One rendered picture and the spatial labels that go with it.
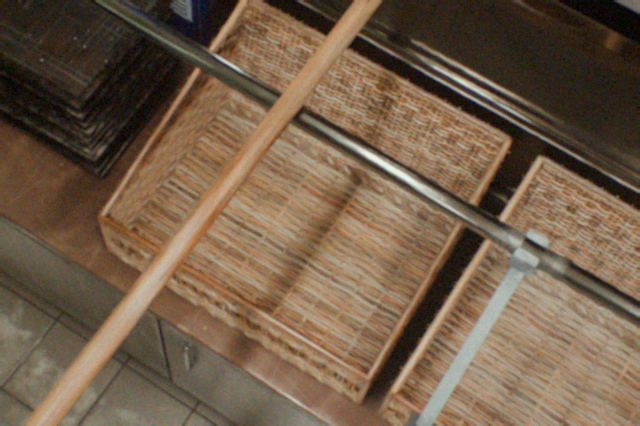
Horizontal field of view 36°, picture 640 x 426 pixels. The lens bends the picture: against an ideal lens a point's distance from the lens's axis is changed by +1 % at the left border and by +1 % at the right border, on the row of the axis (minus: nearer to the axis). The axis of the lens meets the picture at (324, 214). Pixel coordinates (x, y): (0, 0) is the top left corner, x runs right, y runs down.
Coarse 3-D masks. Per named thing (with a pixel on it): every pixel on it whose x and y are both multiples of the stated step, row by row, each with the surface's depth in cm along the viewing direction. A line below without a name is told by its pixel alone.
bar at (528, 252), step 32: (96, 0) 137; (160, 32) 136; (192, 64) 136; (224, 64) 134; (256, 96) 133; (320, 128) 131; (384, 160) 130; (416, 192) 129; (448, 192) 128; (480, 224) 127; (512, 256) 126; (544, 256) 125; (512, 288) 129; (576, 288) 125; (608, 288) 124; (480, 320) 131; (448, 384) 135; (416, 416) 138
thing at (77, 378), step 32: (352, 32) 135; (320, 64) 131; (288, 96) 129; (256, 128) 127; (256, 160) 125; (224, 192) 122; (192, 224) 120; (160, 256) 118; (160, 288) 117; (128, 320) 115; (96, 352) 112; (64, 384) 111; (32, 416) 109
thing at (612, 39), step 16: (528, 0) 145; (544, 0) 144; (560, 0) 143; (576, 0) 143; (592, 0) 143; (608, 0) 143; (560, 16) 144; (576, 16) 143; (592, 16) 142; (608, 16) 142; (624, 16) 142; (576, 32) 145; (592, 32) 143; (608, 32) 142; (624, 32) 141; (608, 48) 144; (624, 48) 142
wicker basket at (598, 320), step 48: (528, 192) 176; (576, 192) 170; (576, 240) 177; (624, 240) 171; (528, 288) 187; (624, 288) 178; (432, 336) 171; (528, 336) 183; (576, 336) 184; (624, 336) 184; (432, 384) 178; (528, 384) 179; (576, 384) 180; (624, 384) 181
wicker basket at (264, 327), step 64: (256, 0) 179; (256, 64) 189; (192, 128) 189; (384, 128) 183; (448, 128) 175; (128, 192) 176; (192, 192) 191; (256, 192) 191; (320, 192) 193; (384, 192) 193; (128, 256) 180; (192, 256) 185; (256, 256) 186; (320, 256) 187; (384, 256) 188; (448, 256) 187; (256, 320) 170; (320, 320) 181; (384, 320) 182
